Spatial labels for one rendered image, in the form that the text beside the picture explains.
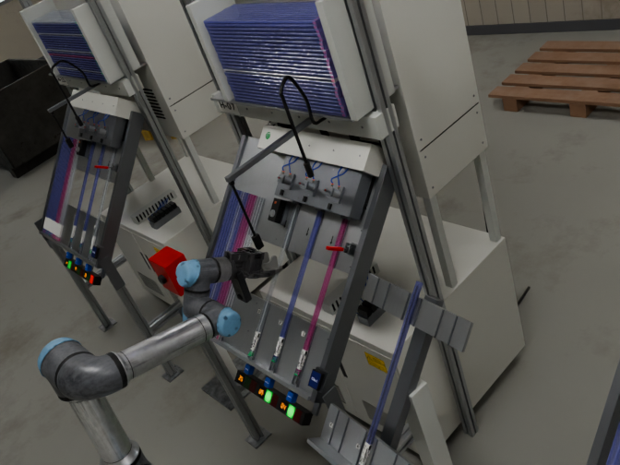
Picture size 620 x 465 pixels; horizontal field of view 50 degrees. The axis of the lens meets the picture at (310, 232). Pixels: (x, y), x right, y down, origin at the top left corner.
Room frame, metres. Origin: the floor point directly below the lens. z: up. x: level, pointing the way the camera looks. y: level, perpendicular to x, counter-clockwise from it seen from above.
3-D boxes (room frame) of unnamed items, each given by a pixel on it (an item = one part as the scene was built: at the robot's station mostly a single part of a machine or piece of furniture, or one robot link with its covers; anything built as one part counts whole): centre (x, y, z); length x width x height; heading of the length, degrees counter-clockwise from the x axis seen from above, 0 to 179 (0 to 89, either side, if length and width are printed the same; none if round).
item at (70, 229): (3.10, 0.73, 0.66); 1.01 x 0.73 x 1.31; 122
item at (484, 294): (1.99, -0.19, 0.31); 0.70 x 0.65 x 0.62; 32
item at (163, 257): (2.35, 0.59, 0.39); 0.24 x 0.24 x 0.78; 32
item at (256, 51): (1.87, -0.12, 1.52); 0.51 x 0.13 x 0.27; 32
